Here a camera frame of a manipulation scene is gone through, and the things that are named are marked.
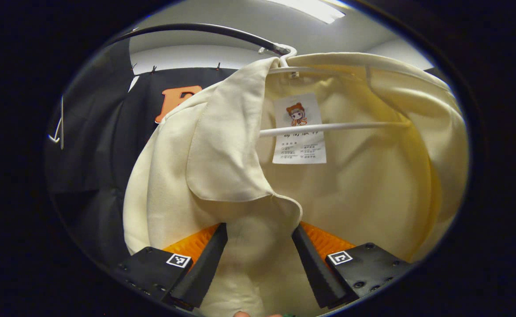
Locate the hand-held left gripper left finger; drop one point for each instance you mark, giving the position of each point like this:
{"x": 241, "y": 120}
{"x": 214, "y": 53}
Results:
{"x": 205, "y": 264}

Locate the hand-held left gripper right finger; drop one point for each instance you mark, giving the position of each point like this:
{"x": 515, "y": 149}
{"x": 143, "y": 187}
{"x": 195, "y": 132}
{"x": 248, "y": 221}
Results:
{"x": 315, "y": 268}

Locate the cream shirt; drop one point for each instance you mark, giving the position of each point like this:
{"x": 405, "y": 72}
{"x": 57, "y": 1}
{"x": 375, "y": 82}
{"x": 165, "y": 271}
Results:
{"x": 372, "y": 185}

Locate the white clothes hanger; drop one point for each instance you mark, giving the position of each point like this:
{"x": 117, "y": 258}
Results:
{"x": 337, "y": 127}
{"x": 62, "y": 127}

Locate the black backdrop cloth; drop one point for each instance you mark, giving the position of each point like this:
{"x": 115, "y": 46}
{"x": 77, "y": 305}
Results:
{"x": 99, "y": 145}

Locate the large ceiling light panel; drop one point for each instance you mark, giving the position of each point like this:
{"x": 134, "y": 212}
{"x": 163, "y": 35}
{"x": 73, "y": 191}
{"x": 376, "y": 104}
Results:
{"x": 310, "y": 9}

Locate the black clothes rail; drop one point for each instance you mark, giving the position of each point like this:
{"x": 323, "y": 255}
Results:
{"x": 205, "y": 27}

